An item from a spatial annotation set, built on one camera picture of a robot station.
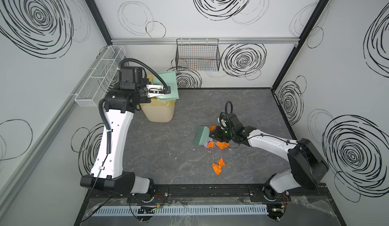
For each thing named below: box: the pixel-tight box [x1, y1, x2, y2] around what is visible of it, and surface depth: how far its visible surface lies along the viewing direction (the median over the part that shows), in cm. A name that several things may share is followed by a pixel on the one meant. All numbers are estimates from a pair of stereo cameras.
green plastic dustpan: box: [152, 70, 180, 102], surface depth 76 cm
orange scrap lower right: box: [211, 157, 226, 175], surface depth 84 cm
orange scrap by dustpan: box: [205, 140, 215, 149], surface depth 90 cm
